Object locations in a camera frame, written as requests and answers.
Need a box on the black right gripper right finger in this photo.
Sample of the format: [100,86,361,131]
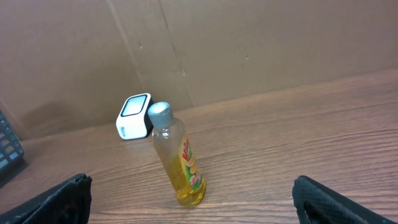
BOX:
[292,175,396,224]

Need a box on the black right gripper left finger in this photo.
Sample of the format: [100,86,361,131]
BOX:
[1,174,92,224]

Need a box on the yellow liquid bottle grey cap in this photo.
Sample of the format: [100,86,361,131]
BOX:
[148,101,206,206]

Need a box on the white barcode scanner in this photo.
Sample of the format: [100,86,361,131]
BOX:
[116,93,153,141]

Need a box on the dark grey mesh plastic basket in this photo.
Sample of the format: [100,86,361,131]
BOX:
[0,113,27,187]

